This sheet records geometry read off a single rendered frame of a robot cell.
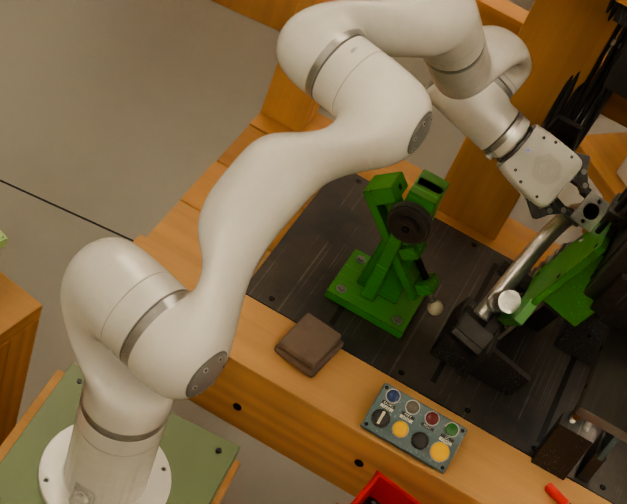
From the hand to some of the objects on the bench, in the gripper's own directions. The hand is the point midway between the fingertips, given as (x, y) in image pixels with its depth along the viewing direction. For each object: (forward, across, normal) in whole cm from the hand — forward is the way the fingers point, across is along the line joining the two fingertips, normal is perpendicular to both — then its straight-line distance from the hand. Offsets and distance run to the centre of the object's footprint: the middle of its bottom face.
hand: (583, 208), depth 200 cm
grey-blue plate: (+30, +30, -3) cm, 42 cm away
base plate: (+23, +22, -18) cm, 37 cm away
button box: (+4, +48, -3) cm, 48 cm away
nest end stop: (+4, +30, -13) cm, 33 cm away
